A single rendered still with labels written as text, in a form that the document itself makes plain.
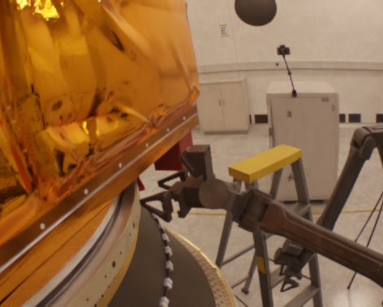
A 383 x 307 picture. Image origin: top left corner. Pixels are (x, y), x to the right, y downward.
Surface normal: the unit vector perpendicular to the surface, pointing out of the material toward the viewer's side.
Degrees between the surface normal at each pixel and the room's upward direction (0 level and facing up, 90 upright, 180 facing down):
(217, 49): 90
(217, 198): 60
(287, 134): 90
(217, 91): 90
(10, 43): 93
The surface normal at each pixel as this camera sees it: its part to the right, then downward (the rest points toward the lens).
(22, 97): 0.57, 0.28
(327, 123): -0.30, 0.35
